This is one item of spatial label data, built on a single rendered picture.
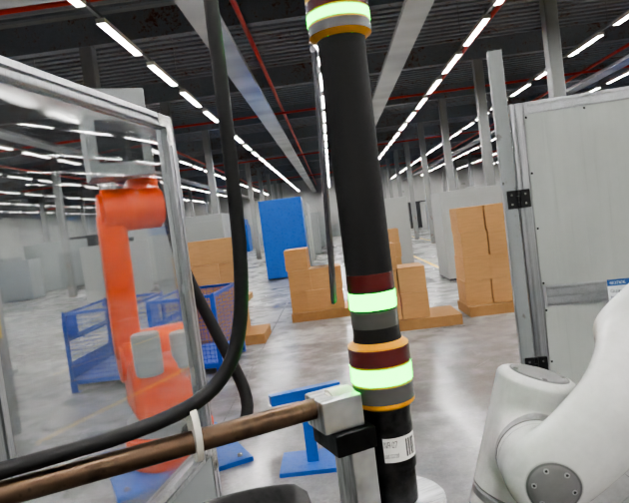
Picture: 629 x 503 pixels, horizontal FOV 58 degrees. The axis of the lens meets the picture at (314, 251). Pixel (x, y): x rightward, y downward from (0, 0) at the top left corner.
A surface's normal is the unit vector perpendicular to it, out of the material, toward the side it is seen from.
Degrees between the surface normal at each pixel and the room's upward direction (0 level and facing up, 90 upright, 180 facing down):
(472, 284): 90
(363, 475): 90
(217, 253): 90
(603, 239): 90
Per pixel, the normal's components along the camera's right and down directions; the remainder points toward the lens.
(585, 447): -0.21, -0.07
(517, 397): -0.71, -0.06
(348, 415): 0.41, 0.00
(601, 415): -0.12, -0.27
